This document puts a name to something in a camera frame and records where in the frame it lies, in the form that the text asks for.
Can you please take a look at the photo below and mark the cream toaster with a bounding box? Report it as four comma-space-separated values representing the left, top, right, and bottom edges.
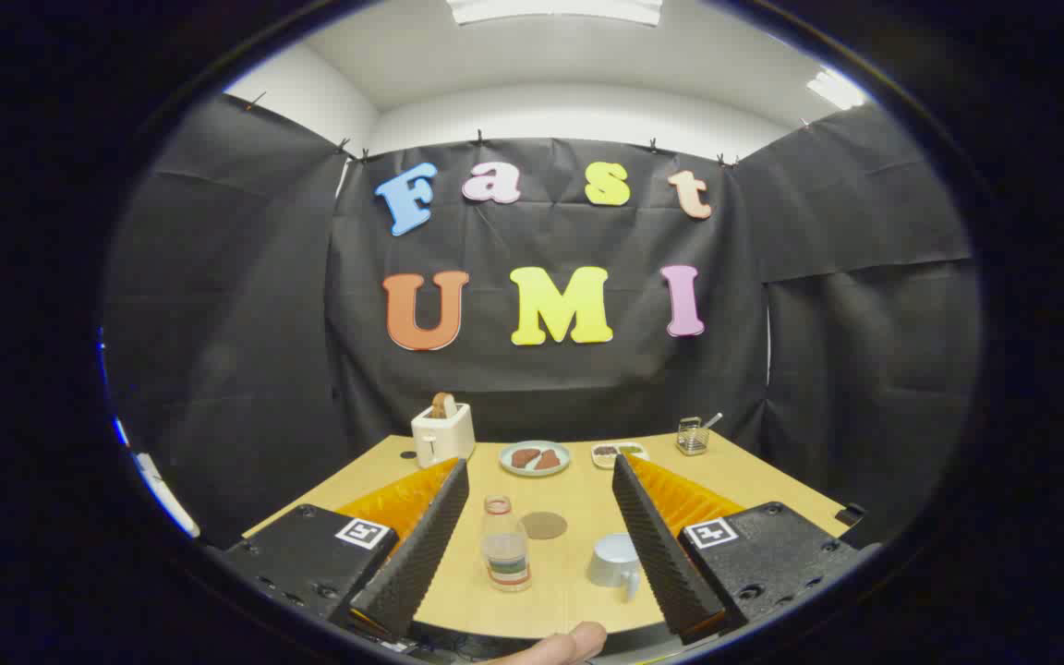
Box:
411, 403, 477, 468

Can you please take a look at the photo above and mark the wooden table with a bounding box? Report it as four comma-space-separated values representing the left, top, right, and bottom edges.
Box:
244, 431, 852, 640

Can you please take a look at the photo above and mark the pale green plate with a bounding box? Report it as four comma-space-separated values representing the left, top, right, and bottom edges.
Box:
499, 441, 572, 478

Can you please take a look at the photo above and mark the small white snack dish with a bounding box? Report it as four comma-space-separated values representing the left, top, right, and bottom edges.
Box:
591, 442, 650, 470

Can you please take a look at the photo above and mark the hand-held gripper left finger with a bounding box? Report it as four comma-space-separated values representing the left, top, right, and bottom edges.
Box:
218, 457, 470, 643

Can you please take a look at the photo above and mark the pale blue cup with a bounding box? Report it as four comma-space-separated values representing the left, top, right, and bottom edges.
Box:
586, 533, 644, 603

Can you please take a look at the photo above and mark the clear plastic juice bottle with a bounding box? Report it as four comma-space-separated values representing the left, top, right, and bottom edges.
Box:
481, 496, 533, 592

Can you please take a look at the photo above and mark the long ceiling light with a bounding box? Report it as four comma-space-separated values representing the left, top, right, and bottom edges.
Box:
446, 0, 663, 26

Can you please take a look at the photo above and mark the small ceiling light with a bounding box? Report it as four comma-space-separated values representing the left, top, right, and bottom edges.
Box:
806, 71, 868, 111

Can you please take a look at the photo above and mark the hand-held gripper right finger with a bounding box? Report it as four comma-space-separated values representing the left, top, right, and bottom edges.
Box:
612, 453, 879, 646

